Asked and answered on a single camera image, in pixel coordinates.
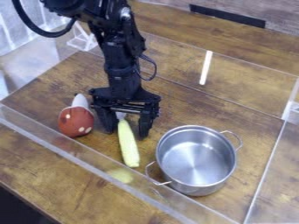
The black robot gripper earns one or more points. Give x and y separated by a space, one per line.
124 96

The clear acrylic right barrier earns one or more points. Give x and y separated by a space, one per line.
275 203

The green handled metal spoon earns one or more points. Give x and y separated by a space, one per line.
127 141

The red toy mushroom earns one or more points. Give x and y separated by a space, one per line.
76 119

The clear acrylic front barrier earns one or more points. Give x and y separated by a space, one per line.
80 186

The stainless steel pot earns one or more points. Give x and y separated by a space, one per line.
195 159

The clear acrylic triangle bracket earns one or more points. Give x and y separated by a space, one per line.
83 41

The black bar on table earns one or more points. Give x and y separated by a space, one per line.
228 16

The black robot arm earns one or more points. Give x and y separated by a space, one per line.
111 22

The clear acrylic barrier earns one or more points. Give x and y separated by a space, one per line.
80 186
275 203

